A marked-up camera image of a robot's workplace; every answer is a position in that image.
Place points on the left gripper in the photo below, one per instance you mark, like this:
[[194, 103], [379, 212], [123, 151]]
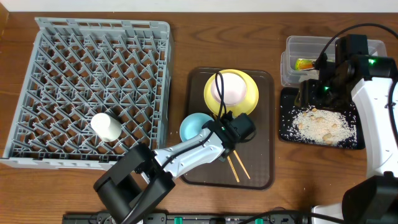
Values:
[[223, 154]]

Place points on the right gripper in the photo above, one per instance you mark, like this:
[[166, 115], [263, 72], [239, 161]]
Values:
[[306, 95]]

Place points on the yellow plate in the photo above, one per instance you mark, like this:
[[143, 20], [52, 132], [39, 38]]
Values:
[[246, 106]]

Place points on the rice and food scraps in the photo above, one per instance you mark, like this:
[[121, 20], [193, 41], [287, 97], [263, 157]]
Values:
[[313, 126]]

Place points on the light blue bowl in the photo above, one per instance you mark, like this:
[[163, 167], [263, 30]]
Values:
[[192, 125]]

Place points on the green snack wrapper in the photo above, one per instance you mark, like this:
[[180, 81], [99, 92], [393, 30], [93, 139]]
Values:
[[303, 64]]

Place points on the pink bowl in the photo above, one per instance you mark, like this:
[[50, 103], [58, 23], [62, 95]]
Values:
[[234, 88]]

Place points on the white cup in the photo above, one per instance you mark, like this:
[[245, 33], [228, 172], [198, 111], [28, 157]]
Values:
[[106, 127]]

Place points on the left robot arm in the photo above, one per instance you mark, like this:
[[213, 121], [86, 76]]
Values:
[[141, 179]]

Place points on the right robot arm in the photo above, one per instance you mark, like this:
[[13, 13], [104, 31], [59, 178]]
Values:
[[370, 83]]

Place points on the black waste tray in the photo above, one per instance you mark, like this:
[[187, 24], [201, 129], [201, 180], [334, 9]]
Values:
[[287, 98]]

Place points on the dark brown serving tray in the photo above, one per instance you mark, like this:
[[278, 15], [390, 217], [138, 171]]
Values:
[[258, 155]]

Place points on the clear plastic bin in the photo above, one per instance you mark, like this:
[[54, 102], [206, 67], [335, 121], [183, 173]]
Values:
[[309, 47]]

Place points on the grey dish rack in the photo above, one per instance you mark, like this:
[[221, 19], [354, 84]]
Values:
[[79, 68]]

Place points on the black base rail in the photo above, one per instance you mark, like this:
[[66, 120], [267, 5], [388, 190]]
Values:
[[278, 216]]

